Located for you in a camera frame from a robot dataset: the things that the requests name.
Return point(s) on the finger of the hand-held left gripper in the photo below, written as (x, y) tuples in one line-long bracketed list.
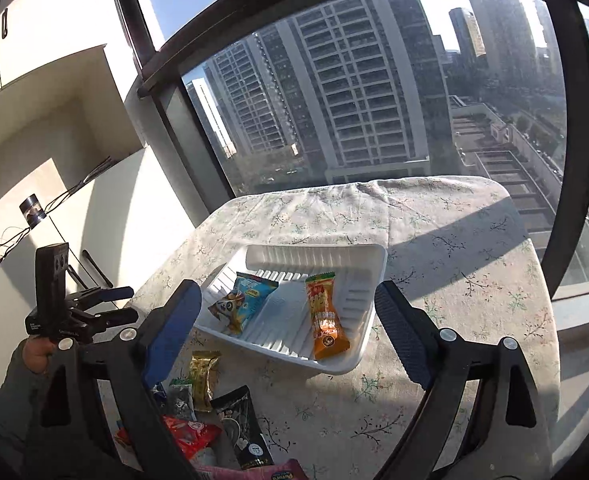
[(119, 317), (112, 293)]

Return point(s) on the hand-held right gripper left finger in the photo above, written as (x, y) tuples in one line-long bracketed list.
[(174, 330)]

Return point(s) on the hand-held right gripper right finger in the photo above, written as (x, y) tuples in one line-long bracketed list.
[(399, 327)]

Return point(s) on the small blue snack packet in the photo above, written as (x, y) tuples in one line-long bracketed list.
[(158, 395)]

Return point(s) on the green black small packet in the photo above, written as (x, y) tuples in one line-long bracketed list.
[(182, 400)]

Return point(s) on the large red snack packet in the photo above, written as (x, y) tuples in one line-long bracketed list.
[(189, 435)]

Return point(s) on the white plastic tray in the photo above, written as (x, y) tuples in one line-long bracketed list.
[(284, 310)]

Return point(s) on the black snack packet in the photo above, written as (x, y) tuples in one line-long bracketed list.
[(239, 425)]

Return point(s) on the small red snack packet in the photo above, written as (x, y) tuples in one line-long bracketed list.
[(123, 437)]

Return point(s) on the pink snack packet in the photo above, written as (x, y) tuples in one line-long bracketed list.
[(224, 474)]

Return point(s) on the person's left forearm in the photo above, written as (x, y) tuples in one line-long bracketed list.
[(2, 405)]

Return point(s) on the person's left hand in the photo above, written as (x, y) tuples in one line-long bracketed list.
[(34, 356)]

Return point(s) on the black stand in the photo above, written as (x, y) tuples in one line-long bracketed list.
[(94, 270)]

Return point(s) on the gold snack packet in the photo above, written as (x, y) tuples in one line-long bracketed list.
[(203, 380)]

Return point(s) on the black cylindrical device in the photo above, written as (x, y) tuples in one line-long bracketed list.
[(33, 210)]

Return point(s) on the floral tablecloth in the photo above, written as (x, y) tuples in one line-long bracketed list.
[(424, 260)]

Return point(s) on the orange snack packet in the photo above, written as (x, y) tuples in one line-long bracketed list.
[(325, 320)]

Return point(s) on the white side cabinet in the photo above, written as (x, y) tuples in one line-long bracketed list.
[(124, 220)]

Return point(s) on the blue panda snack packet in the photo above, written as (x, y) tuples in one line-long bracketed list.
[(247, 300)]

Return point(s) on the narrow grey high-rise building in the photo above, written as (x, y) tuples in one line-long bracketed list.
[(244, 100)]

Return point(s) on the large grey high-rise building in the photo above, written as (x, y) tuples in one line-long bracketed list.
[(364, 85)]

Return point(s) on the distant brown high-rise building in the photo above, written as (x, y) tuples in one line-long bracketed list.
[(499, 35)]

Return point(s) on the dark window frame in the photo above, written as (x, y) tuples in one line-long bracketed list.
[(569, 160)]

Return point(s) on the white wall cabinet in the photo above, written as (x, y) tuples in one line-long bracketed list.
[(49, 20)]

